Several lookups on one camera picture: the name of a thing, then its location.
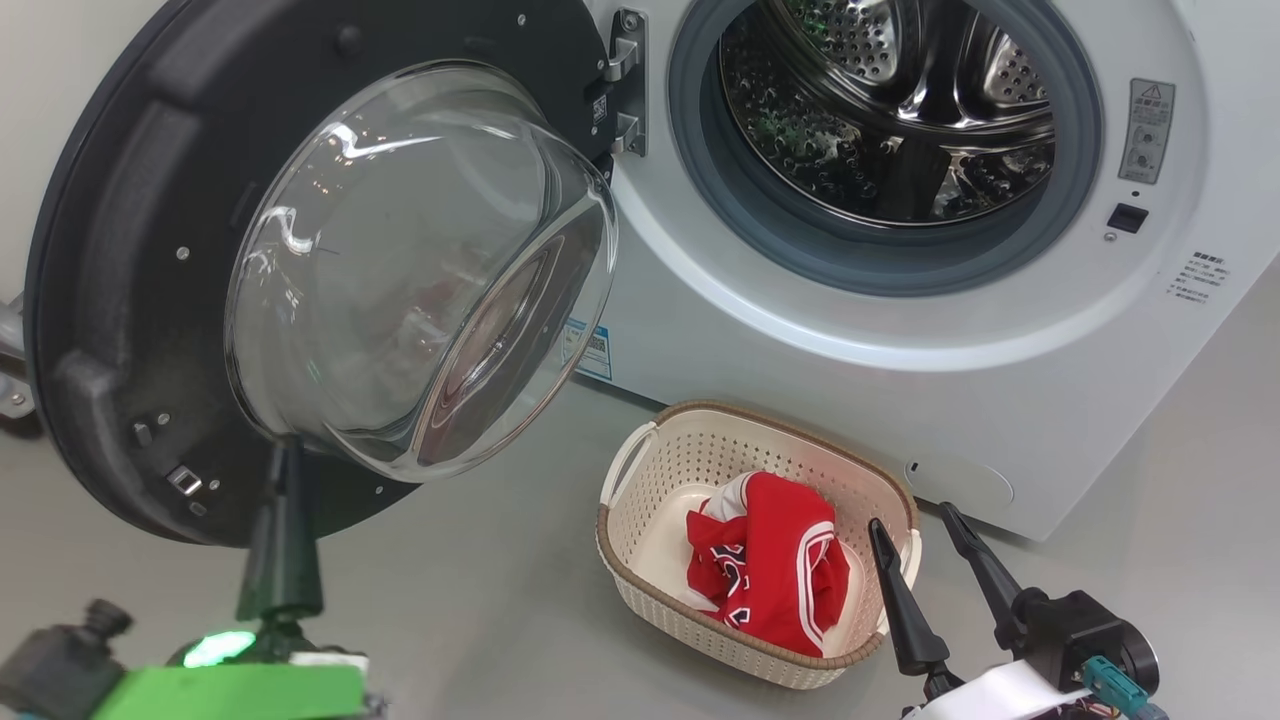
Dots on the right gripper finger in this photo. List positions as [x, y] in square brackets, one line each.
[985, 570]
[910, 620]

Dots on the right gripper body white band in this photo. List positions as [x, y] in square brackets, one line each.
[1000, 695]

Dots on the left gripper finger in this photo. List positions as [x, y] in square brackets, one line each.
[283, 560]

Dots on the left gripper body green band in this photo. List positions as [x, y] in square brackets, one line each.
[250, 690]

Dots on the red knitted garment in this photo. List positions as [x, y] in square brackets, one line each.
[770, 560]

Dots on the black round washer door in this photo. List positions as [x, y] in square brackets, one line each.
[130, 250]

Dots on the white front-load washing machine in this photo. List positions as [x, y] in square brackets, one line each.
[900, 370]

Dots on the cream perforated laundry basket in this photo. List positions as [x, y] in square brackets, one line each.
[660, 470]

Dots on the black door latch slot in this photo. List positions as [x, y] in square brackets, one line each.
[1127, 218]

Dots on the grey rubber door gasket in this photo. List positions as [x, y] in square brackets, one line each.
[700, 170]

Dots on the round filter cover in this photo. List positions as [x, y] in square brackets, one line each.
[960, 480]

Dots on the grey metal fixture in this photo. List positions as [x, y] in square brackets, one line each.
[12, 380]

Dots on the blue energy label sticker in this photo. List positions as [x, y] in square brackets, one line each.
[595, 352]

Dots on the stainless steel washer drum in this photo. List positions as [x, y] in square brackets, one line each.
[860, 120]

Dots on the grey warning label sticker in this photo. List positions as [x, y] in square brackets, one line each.
[1147, 130]

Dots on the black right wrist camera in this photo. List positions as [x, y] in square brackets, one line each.
[1070, 625]

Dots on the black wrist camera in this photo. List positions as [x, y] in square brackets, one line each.
[1070, 625]
[55, 665]

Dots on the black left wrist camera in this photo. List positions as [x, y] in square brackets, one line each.
[55, 665]

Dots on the metal door hinge bracket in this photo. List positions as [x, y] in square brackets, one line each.
[628, 80]

